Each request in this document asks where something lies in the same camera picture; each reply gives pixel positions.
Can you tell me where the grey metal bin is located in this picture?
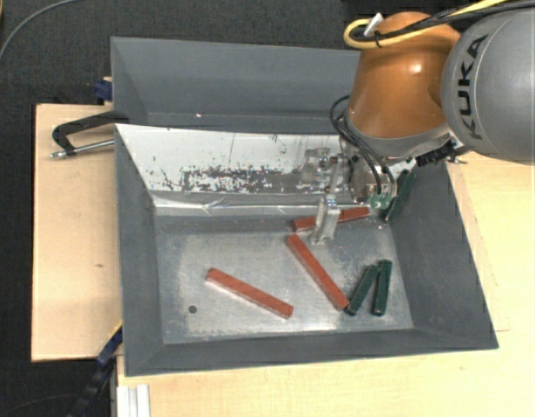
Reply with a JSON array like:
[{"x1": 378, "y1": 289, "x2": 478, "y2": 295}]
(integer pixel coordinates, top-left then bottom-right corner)
[{"x1": 109, "y1": 36, "x2": 499, "y2": 377}]

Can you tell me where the dark green flat block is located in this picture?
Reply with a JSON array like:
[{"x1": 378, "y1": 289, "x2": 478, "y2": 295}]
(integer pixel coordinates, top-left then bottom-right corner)
[
  {"x1": 371, "y1": 259, "x2": 393, "y2": 317},
  {"x1": 344, "y1": 264, "x2": 380, "y2": 317},
  {"x1": 384, "y1": 169, "x2": 416, "y2": 225}
]

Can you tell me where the black cylinder on white bracket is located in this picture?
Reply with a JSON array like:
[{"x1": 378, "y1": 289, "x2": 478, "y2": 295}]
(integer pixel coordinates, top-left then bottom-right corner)
[{"x1": 414, "y1": 142, "x2": 465, "y2": 168}]

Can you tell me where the pale wood flat board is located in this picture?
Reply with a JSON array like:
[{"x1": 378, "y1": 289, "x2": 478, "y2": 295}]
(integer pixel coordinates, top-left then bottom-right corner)
[{"x1": 30, "y1": 103, "x2": 125, "y2": 362}]

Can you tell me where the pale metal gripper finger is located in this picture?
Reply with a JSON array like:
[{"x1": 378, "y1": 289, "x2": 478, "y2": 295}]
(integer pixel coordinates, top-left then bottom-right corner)
[
  {"x1": 309, "y1": 197, "x2": 330, "y2": 246},
  {"x1": 322, "y1": 195, "x2": 341, "y2": 241}
]

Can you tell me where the red-brown flat block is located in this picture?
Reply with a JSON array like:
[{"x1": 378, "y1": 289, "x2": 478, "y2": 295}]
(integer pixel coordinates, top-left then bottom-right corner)
[
  {"x1": 292, "y1": 207, "x2": 372, "y2": 234},
  {"x1": 205, "y1": 268, "x2": 294, "y2": 320},
  {"x1": 285, "y1": 233, "x2": 351, "y2": 311}
]

